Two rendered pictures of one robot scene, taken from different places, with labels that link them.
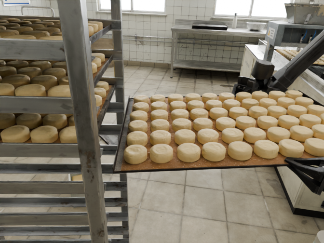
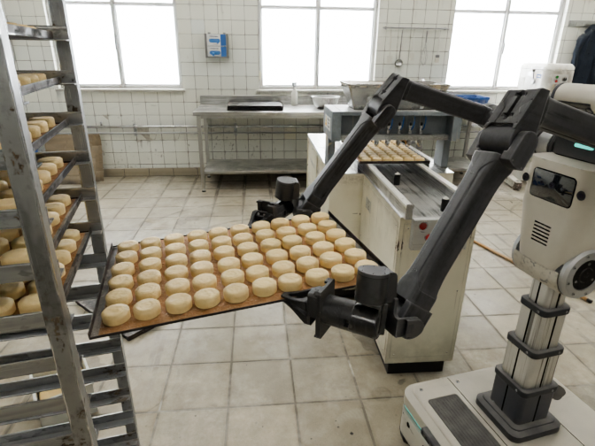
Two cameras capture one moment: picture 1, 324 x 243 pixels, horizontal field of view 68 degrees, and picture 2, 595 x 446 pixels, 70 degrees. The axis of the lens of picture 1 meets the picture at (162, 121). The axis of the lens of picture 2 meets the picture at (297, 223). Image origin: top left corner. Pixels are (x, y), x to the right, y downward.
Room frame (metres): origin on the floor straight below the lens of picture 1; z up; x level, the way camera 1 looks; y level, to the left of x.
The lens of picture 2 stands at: (-0.31, -0.12, 1.47)
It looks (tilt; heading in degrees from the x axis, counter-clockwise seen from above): 22 degrees down; 347
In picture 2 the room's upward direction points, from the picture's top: 1 degrees clockwise
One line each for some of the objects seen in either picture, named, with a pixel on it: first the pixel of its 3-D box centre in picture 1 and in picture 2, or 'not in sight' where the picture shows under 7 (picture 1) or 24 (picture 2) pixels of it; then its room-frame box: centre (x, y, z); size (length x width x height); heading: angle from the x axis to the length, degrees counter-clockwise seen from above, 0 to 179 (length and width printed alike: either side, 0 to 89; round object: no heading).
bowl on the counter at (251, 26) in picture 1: (255, 26); (325, 102); (4.55, -1.57, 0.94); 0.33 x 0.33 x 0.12
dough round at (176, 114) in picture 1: (180, 115); (176, 261); (0.62, -0.05, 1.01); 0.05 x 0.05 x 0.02
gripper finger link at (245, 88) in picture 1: (238, 96); (258, 226); (0.82, -0.27, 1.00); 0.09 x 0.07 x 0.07; 138
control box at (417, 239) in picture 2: not in sight; (439, 233); (1.16, -1.08, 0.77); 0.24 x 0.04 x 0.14; 82
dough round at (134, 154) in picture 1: (135, 154); (116, 314); (0.43, 0.05, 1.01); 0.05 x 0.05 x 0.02
